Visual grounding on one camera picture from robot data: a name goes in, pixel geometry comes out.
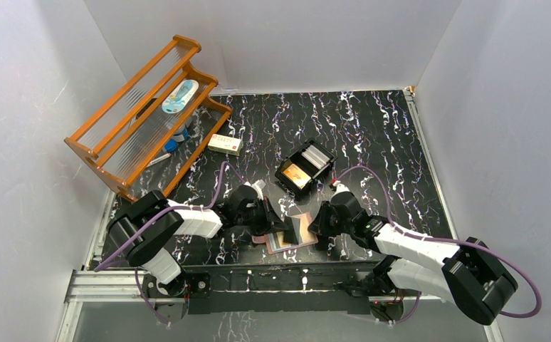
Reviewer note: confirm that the black card tray box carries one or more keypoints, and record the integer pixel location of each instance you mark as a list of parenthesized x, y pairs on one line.
[(310, 169)]

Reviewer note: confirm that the white pen under shelf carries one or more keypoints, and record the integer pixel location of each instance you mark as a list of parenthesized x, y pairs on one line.
[(159, 159)]

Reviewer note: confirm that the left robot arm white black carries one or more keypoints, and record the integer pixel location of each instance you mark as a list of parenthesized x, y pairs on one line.
[(142, 230)]

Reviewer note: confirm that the white blue tube package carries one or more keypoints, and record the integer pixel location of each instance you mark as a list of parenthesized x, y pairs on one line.
[(178, 99)]

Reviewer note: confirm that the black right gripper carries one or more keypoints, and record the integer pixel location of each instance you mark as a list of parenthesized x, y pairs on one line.
[(319, 226)]

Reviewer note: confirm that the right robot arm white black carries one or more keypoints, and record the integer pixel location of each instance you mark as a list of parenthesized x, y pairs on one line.
[(464, 274)]

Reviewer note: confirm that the white red small box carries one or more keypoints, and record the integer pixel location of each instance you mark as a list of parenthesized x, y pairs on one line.
[(225, 144)]

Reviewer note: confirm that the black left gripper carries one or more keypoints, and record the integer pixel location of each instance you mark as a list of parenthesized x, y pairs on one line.
[(266, 216)]

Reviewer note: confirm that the gold card in tray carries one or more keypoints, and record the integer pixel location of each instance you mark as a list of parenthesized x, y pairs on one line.
[(296, 175)]

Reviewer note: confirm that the orange wooden shelf rack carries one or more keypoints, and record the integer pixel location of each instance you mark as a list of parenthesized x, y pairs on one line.
[(131, 129)]

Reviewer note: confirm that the grey white card stack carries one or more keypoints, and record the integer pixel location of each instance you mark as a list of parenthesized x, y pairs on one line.
[(315, 156)]

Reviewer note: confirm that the blue cap bottle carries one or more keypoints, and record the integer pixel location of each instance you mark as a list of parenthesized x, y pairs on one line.
[(179, 137)]

